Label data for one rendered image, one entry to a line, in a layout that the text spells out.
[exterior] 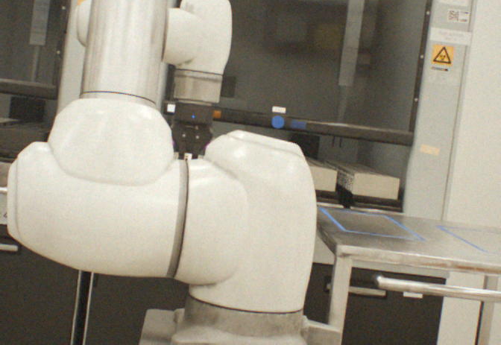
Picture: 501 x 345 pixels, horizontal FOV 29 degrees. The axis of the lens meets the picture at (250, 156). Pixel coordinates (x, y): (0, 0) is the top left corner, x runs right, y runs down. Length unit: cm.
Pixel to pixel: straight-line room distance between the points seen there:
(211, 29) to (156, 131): 61
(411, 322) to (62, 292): 82
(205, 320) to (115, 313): 107
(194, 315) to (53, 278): 108
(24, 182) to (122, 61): 20
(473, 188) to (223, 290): 244
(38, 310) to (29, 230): 112
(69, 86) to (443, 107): 90
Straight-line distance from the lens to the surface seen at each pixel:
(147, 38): 125
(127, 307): 229
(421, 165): 239
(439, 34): 240
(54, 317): 231
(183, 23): 179
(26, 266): 230
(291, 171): 121
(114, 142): 119
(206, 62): 179
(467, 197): 358
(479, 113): 358
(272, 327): 123
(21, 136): 235
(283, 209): 120
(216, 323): 123
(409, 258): 149
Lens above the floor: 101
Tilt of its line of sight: 3 degrees down
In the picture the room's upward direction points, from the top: 8 degrees clockwise
